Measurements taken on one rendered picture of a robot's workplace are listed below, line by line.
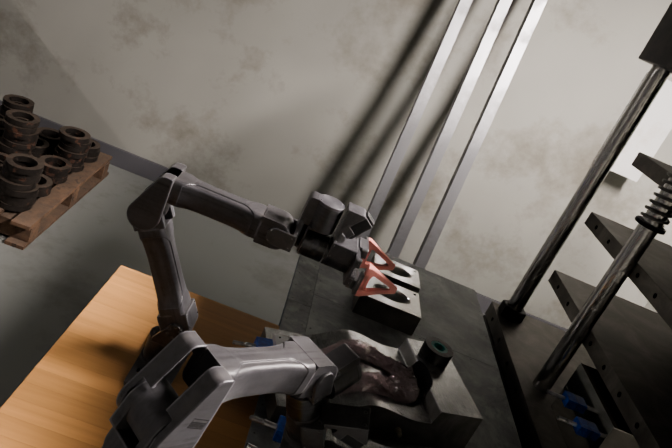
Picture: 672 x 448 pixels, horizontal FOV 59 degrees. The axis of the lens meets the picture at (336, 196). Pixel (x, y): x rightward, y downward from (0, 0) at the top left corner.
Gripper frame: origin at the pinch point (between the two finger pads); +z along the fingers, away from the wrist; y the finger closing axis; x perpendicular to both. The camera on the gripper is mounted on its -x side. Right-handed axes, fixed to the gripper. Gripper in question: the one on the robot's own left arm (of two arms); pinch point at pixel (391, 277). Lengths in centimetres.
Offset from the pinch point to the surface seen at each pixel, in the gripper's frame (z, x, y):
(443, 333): 40, 39, 59
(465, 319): 50, 39, 74
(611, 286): 72, -1, 50
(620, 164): 152, -14, 236
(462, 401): 32.9, 28.0, 10.8
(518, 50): 61, -47, 220
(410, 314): 24, 32, 50
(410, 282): 26, 33, 72
